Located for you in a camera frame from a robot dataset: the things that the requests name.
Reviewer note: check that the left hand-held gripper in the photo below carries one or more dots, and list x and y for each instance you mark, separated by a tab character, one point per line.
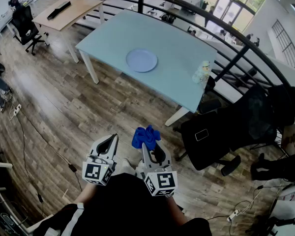
96	172

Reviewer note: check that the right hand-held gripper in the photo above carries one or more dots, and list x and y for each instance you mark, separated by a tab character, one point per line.
162	181

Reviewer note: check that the blue cloth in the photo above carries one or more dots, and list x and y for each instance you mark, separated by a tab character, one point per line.
143	136

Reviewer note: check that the big light blue plate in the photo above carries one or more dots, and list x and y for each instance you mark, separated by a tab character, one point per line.
141	60

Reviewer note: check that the person's right forearm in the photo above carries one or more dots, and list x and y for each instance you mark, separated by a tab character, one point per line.
177	210

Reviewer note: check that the person's left forearm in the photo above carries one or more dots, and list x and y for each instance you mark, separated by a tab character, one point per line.
84	193

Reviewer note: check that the person's light trousers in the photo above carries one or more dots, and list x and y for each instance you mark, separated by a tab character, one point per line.
126	166

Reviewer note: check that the silver wristwatch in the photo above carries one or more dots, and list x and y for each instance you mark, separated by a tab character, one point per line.
170	195

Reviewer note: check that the black power adapter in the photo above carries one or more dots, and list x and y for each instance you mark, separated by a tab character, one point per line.
72	168

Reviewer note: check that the black office chair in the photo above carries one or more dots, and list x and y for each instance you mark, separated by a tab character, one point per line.
285	104
206	151
24	26

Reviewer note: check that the black smartphone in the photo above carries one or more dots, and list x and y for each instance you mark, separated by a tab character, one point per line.
201	134

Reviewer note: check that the person's black shirt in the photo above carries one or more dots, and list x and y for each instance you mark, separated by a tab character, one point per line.
127	205

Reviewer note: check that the white power strip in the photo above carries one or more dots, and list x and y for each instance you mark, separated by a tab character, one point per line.
17	109
233	215

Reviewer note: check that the white patterned plush toy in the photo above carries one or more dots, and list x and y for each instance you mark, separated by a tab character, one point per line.
201	72

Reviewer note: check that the wooden desk with white legs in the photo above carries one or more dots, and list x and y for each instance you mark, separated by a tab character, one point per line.
71	11

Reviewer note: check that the long black bar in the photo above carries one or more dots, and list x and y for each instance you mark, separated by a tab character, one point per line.
59	10

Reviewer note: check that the light blue table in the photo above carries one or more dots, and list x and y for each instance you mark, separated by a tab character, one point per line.
140	2

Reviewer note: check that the large glass window front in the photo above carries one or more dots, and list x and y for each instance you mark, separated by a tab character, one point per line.
233	8

